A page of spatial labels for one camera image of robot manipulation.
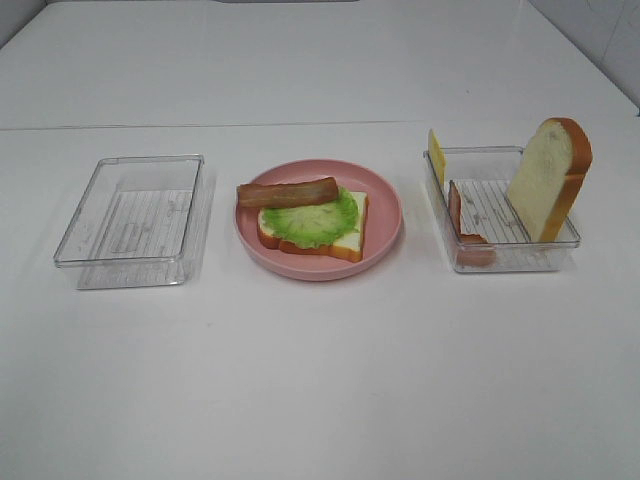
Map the green lettuce leaf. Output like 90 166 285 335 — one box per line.
258 187 360 249

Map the bread slice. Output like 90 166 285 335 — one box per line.
507 117 592 243
257 190 368 262

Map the bacon strip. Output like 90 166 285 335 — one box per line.
236 177 339 208
448 180 496 267

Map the pink round plate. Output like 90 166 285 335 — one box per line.
235 159 403 281

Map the yellow cheese slice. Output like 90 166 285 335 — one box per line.
428 129 446 188

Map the clear right plastic tray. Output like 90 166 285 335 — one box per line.
423 146 581 273

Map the clear plastic tray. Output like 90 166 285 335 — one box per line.
423 146 581 273
54 154 216 290

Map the clear left plastic tray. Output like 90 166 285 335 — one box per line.
54 154 216 290

